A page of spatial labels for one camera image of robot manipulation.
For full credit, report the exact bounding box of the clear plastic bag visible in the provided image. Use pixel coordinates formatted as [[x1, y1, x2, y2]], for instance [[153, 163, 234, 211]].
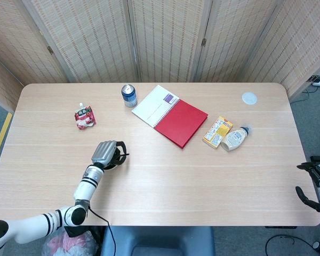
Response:
[[42, 226, 99, 256]]

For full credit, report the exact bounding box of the open red spiral notebook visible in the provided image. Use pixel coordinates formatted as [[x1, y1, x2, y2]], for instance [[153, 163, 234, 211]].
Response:
[[131, 84, 209, 150]]

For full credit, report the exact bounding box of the bamboo folding screen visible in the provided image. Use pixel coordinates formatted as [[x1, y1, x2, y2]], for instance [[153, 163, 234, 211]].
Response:
[[0, 0, 320, 114]]

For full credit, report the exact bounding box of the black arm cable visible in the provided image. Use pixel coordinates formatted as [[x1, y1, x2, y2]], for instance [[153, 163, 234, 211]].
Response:
[[87, 206, 116, 256]]

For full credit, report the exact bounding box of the yellow floor tape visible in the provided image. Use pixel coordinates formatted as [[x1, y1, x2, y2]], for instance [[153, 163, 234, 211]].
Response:
[[0, 112, 13, 174]]

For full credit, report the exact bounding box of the black floor cable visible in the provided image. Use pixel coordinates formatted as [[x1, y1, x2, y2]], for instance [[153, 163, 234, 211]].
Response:
[[265, 234, 320, 256]]

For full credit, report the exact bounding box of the blue soda can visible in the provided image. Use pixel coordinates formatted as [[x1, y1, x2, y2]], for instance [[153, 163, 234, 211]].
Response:
[[121, 84, 138, 108]]

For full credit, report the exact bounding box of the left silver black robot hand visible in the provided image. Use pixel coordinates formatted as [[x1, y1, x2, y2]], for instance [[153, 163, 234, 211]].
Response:
[[91, 140, 130, 170]]

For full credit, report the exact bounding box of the yellow snack box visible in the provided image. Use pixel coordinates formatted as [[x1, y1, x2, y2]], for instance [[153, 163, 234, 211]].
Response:
[[202, 115, 234, 149]]

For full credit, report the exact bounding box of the white mayonnaise squeeze bottle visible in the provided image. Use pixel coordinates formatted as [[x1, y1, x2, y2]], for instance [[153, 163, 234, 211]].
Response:
[[220, 125, 253, 153]]

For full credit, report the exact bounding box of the red drink pouch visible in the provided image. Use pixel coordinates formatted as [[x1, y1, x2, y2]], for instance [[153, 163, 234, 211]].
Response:
[[74, 102, 97, 131]]

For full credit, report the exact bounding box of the blue grey chair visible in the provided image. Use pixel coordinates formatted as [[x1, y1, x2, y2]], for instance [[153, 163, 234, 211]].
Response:
[[100, 226, 216, 256]]

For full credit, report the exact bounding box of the round white lid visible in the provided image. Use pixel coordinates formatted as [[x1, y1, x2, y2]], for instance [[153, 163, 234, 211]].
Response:
[[242, 91, 259, 106]]

